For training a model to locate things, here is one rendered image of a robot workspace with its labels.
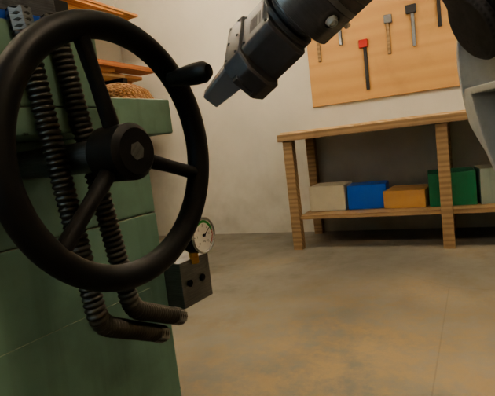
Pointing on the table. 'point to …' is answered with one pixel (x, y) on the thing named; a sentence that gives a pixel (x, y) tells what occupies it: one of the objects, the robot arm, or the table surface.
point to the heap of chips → (126, 90)
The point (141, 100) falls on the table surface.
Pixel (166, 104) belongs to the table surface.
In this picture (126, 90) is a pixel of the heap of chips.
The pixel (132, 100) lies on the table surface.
